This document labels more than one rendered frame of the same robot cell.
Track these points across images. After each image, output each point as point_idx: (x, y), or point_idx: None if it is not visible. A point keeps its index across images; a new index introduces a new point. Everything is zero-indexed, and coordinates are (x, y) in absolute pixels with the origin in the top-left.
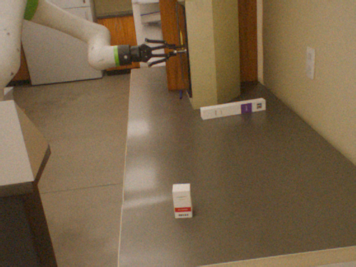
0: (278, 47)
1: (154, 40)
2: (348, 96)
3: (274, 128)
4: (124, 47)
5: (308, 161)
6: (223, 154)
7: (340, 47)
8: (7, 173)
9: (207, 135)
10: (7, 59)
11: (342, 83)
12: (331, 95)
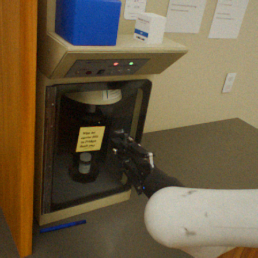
0: None
1: (142, 150)
2: (181, 94)
3: (157, 146)
4: (179, 181)
5: (203, 136)
6: (220, 166)
7: (175, 69)
8: None
9: (192, 178)
10: None
11: (175, 90)
12: (162, 102)
